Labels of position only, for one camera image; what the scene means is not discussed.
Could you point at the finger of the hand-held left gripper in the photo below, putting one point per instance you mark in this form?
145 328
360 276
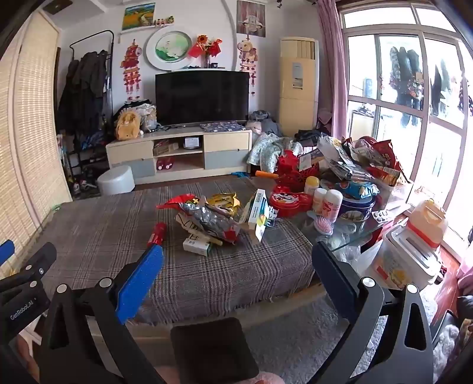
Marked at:
5 253
40 258

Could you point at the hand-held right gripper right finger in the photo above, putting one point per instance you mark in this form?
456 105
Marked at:
332 275

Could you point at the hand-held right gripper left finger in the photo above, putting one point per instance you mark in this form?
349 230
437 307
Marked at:
140 280

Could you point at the red snack bag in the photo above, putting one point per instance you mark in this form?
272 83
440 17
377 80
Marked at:
210 219

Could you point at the yellow snack wrapper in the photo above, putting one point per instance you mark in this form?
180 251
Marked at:
221 201

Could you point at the pink hairbrush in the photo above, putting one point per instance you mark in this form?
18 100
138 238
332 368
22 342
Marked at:
324 226

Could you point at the small white green box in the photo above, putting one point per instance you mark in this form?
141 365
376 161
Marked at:
196 245

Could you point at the grey plaid blanket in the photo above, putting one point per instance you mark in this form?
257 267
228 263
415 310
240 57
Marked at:
103 221

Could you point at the white bottle red label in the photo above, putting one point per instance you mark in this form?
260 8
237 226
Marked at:
319 201
332 205

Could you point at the blue round cookie tin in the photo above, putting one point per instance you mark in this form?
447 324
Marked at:
356 208

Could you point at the white plastic storage box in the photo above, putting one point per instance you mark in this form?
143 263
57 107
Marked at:
402 254

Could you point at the silver blister pack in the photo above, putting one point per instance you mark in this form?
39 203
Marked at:
384 216

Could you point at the red round tin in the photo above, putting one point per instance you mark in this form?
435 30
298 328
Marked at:
288 201

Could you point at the yellow-lid jar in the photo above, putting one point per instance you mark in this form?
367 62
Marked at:
311 184

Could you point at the tall white green box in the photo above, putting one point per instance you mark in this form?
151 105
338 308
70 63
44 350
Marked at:
260 210

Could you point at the black square stool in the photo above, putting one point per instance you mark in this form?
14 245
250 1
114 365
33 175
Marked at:
214 347

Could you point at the white round stool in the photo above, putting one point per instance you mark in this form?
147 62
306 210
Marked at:
116 181

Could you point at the orange translucent container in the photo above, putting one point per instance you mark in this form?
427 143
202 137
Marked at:
428 221

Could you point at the black shoe rack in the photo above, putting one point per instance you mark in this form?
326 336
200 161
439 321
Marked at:
85 155

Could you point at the orange toy stick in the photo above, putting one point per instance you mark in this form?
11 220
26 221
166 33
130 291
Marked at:
266 174

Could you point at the pile of snack bags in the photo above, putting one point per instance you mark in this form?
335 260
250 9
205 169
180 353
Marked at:
366 158

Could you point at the bamboo blind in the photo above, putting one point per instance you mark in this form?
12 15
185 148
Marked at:
26 129

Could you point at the beige box in cabinet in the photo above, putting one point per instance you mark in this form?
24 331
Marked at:
165 148

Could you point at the blue toy piece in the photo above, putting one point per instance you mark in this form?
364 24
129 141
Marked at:
240 173

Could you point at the teal patterned cloth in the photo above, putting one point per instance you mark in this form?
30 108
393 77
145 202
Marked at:
271 149

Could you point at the dark folded clothes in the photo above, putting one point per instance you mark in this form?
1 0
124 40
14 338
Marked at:
306 136

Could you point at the small screen device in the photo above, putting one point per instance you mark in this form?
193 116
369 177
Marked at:
192 142

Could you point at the yellow plush backpack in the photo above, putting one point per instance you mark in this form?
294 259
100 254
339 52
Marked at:
127 125

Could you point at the cream grey television cabinet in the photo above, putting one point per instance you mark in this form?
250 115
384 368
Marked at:
218 142

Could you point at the grey clothes pile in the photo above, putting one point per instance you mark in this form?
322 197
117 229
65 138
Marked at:
264 122

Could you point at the blue patterned flat box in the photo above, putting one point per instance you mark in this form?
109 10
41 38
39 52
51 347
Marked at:
221 126

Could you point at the dark hanging coats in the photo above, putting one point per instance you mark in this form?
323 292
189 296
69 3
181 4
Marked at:
83 88

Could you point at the black flat television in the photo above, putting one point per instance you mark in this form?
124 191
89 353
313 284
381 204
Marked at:
201 98

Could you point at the cream standing air conditioner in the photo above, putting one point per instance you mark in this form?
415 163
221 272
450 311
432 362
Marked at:
298 81

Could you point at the pink curtain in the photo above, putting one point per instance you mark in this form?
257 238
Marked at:
334 66

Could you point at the clothes hanging outside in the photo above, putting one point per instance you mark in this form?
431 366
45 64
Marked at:
404 77

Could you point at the red hanging ornament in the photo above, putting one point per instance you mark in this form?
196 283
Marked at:
247 59
131 66

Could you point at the black coat rack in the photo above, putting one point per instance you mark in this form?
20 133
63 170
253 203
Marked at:
92 35

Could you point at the sunflower bouquet with red flags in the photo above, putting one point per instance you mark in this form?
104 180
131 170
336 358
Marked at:
207 46

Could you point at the white framed window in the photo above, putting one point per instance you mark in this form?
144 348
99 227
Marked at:
427 33

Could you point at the row of small figurines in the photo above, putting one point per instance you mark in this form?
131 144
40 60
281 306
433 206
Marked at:
163 21

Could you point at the round white wall plate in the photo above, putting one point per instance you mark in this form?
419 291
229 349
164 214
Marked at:
170 48

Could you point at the landscape wall painting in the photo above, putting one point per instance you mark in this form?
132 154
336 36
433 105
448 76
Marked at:
138 16

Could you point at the wall poster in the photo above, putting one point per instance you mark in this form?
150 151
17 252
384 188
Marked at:
251 18

